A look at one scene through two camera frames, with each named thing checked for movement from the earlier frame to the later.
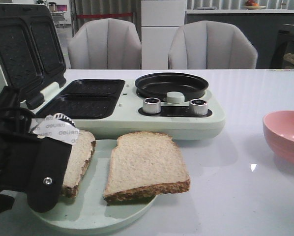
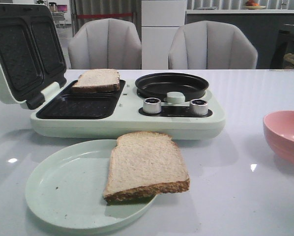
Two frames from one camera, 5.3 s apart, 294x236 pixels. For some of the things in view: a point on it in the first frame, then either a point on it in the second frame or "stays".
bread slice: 80,154 → 98,80
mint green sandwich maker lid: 25,51 stays
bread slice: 145,163 stays
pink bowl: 284,132 stays
